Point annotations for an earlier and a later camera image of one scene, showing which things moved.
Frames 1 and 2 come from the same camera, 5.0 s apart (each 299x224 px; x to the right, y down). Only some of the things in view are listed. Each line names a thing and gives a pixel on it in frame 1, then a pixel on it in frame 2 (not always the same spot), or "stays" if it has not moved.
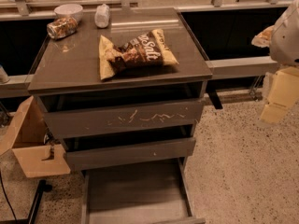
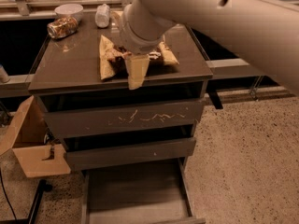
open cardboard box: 25,136 stays
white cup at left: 4,77 stays
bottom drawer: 138,195 stays
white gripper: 286,40 to 135,42
